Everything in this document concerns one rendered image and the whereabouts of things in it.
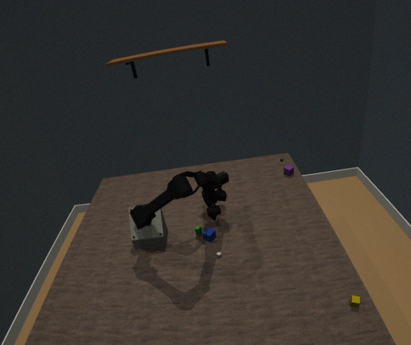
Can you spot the purple block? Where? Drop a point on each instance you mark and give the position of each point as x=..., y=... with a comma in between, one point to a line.
x=289, y=170

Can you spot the blue block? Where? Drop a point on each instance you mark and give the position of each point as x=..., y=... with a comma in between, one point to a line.
x=209, y=234

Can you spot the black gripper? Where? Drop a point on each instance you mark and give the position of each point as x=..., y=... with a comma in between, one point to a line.
x=212, y=209

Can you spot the small yellow block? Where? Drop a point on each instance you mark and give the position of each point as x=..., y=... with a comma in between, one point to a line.
x=355, y=300

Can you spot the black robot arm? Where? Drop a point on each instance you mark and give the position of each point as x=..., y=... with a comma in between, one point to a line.
x=179, y=187

